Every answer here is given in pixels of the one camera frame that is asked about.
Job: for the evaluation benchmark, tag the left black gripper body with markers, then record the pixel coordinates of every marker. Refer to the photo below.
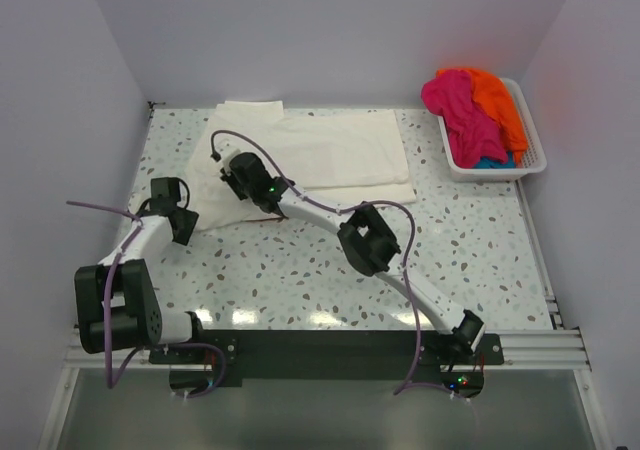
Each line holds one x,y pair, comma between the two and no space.
189,222

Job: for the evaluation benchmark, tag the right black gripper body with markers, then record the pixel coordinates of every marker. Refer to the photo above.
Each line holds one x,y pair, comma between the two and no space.
244,191

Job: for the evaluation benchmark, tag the white t shirt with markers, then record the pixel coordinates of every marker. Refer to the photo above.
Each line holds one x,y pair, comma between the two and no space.
347,158

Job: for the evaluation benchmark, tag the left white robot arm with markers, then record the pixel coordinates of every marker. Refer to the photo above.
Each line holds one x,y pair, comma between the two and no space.
117,306

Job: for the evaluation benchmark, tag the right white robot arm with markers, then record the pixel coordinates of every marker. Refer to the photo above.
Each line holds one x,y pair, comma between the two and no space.
367,241

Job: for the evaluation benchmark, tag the pink t shirt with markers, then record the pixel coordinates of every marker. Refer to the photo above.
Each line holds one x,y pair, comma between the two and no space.
471,133

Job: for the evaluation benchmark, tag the blue t shirt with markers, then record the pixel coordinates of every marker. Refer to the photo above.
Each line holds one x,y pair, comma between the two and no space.
486,163

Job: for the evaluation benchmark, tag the orange t shirt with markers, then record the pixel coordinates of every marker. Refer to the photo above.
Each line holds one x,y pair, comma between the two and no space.
490,94

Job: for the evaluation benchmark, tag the white plastic basket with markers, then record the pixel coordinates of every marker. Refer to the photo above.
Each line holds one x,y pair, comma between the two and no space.
533,160

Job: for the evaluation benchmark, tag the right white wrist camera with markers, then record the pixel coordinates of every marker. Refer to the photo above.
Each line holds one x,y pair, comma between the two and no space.
226,154

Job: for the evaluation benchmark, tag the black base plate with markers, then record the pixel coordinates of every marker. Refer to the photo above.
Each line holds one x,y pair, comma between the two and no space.
231,357

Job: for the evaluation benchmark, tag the aluminium rail frame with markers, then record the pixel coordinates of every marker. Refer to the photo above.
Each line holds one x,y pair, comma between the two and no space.
474,241

